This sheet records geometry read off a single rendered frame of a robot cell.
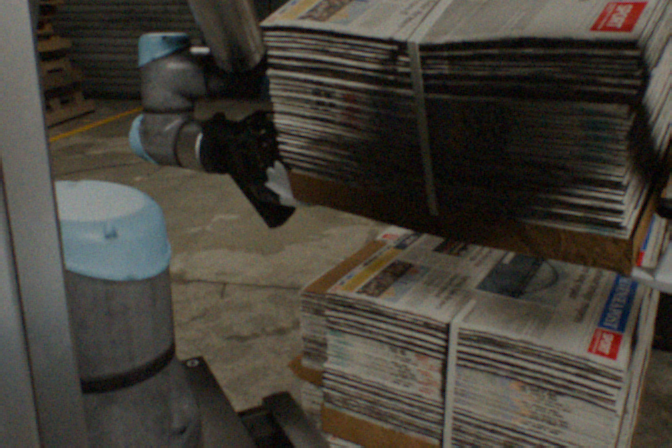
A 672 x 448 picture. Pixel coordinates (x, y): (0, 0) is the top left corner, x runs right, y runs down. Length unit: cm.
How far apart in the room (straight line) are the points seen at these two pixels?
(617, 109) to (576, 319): 37
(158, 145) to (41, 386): 73
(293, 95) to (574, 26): 30
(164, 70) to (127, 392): 51
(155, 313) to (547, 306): 51
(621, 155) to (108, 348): 44
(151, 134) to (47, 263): 74
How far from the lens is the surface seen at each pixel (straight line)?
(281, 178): 81
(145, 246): 53
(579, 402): 82
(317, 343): 147
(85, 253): 52
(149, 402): 58
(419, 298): 87
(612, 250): 64
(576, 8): 59
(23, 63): 24
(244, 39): 85
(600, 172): 59
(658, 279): 65
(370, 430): 95
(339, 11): 67
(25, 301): 26
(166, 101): 96
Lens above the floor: 120
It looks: 16 degrees down
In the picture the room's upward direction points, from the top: straight up
